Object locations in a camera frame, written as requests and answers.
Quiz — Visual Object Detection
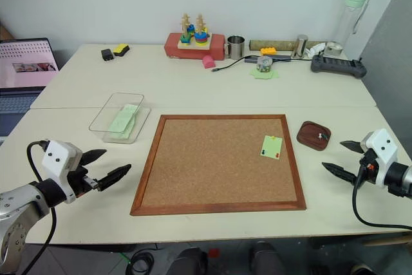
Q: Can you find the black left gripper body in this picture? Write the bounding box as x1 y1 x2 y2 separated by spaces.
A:
68 165 101 198

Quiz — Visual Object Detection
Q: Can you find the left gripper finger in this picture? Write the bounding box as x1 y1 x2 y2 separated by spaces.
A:
80 149 108 167
97 163 133 191

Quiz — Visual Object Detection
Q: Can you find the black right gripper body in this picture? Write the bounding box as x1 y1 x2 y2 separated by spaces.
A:
355 148 382 185

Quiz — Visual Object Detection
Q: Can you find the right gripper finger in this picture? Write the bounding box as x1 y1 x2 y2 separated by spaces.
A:
339 140 365 155
321 162 358 186

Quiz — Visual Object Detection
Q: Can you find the green paper note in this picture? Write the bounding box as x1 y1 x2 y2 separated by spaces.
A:
259 135 284 161

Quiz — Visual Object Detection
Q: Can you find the wood-framed cork board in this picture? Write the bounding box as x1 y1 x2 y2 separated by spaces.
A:
129 113 307 216

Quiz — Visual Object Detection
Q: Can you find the clear glass jar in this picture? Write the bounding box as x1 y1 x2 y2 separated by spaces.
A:
256 56 273 74

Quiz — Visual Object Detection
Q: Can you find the clear plastic box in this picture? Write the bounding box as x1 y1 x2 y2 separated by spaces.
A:
88 92 152 145

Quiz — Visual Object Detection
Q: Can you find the dark wooden dish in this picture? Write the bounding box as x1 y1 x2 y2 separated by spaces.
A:
295 120 333 153

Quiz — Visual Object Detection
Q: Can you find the dark grey handheld controller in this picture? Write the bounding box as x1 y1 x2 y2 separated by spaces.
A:
310 53 368 79

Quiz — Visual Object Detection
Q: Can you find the clear tape dispenser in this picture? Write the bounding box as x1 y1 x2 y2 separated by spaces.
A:
323 41 345 58

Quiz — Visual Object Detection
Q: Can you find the white crumpled object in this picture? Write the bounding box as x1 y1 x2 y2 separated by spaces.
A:
303 43 328 59

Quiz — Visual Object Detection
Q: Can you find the yellow and black sponge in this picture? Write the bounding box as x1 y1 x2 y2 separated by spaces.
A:
113 43 133 57

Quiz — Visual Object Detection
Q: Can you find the dark rounded shape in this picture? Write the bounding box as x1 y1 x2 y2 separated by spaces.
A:
250 240 285 275
174 247 209 275

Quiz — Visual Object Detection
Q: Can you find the steel cylinder flask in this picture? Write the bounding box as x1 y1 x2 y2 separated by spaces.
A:
292 33 310 60

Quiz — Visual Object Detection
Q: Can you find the laptop with pink screen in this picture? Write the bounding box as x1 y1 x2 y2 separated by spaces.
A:
0 37 61 138

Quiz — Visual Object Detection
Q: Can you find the brown cardboard tube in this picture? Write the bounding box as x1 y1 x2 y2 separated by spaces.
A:
248 39 330 52

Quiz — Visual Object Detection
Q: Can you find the clear bottle with green lid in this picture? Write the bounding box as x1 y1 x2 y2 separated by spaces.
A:
335 0 371 52

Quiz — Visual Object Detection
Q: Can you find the red cardboard box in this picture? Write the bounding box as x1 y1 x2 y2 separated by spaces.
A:
164 32 227 61

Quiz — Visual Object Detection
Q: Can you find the grey usb hub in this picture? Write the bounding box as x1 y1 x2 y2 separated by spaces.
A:
243 55 293 64

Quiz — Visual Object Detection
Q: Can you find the pink arched block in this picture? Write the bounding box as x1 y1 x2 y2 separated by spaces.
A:
201 55 218 70

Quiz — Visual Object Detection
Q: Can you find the brown cardboard piece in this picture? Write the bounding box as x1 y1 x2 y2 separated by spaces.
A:
0 19 15 41

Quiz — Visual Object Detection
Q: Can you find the stainless steel mug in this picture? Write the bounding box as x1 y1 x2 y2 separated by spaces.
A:
223 35 247 61

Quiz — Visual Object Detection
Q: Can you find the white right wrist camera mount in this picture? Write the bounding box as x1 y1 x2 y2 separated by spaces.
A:
360 128 401 189

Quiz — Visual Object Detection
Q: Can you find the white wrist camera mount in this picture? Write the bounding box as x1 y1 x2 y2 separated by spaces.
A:
360 128 401 189
41 140 84 205

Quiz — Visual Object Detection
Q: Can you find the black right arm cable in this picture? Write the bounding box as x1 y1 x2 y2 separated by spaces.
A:
351 164 412 231

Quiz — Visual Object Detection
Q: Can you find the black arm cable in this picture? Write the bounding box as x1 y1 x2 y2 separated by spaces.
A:
351 164 412 231
26 140 58 275

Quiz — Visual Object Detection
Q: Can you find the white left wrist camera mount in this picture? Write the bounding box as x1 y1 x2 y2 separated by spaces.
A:
41 140 84 205

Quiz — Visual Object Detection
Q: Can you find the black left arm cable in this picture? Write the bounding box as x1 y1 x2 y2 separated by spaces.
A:
26 140 58 275

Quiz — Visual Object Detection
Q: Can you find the black floor cable coil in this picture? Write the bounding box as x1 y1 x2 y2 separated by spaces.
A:
127 245 156 275

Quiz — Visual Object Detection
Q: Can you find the wooden ring stacking toy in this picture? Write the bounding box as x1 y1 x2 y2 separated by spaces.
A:
177 13 214 52

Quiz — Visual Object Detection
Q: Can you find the black usb cable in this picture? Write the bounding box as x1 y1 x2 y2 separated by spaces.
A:
210 57 249 73

